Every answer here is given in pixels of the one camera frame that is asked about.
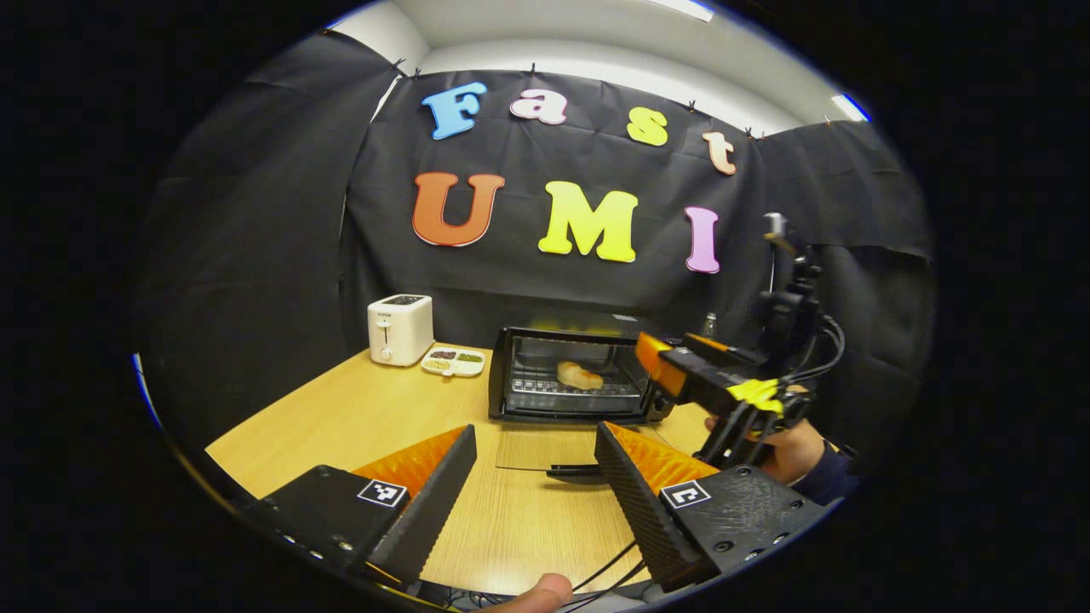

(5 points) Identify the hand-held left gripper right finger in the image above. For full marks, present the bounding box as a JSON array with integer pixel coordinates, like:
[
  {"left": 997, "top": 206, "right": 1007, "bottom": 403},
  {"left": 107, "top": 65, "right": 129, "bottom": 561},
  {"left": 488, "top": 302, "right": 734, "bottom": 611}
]
[{"left": 594, "top": 421, "right": 827, "bottom": 593}]

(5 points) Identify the white divided snack tray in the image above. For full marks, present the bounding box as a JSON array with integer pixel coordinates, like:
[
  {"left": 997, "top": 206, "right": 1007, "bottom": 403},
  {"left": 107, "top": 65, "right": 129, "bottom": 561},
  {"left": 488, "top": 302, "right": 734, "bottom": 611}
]
[{"left": 421, "top": 347, "right": 486, "bottom": 378}]

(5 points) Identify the black electric oven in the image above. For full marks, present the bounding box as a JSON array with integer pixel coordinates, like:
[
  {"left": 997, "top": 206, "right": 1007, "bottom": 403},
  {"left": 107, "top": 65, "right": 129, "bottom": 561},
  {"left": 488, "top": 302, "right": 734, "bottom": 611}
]
[{"left": 488, "top": 326, "right": 678, "bottom": 487}]

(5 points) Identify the black cable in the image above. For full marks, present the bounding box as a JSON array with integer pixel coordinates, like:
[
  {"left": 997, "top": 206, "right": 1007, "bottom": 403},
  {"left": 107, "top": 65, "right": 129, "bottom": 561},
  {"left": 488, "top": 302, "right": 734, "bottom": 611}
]
[
  {"left": 571, "top": 540, "right": 641, "bottom": 592},
  {"left": 577, "top": 560, "right": 648, "bottom": 609}
]

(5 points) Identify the white toaster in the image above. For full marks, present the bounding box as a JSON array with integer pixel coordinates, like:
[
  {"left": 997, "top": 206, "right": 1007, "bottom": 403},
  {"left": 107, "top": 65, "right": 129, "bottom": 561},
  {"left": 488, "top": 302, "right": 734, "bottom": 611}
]
[{"left": 368, "top": 294, "right": 435, "bottom": 367}]

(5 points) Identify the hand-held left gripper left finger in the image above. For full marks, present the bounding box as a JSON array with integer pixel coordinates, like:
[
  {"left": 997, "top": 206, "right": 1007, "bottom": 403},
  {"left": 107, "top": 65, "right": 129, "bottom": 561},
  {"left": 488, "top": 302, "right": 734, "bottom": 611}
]
[{"left": 247, "top": 424, "right": 478, "bottom": 588}]

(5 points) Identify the long ceiling light panel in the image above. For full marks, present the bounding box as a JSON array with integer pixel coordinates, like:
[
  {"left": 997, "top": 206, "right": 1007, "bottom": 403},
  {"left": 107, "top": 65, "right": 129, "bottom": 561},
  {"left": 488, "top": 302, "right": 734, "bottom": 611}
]
[{"left": 654, "top": 0, "right": 714, "bottom": 23}]

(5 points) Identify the golden croissant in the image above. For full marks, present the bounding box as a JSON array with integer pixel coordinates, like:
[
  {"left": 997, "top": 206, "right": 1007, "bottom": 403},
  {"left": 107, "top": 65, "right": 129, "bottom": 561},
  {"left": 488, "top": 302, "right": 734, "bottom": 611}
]
[{"left": 557, "top": 361, "right": 605, "bottom": 392}]

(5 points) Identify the black backdrop cloth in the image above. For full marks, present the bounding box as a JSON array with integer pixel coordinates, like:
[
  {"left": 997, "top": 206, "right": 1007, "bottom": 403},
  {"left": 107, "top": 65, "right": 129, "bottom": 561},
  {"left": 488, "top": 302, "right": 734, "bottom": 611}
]
[{"left": 132, "top": 30, "right": 938, "bottom": 444}]

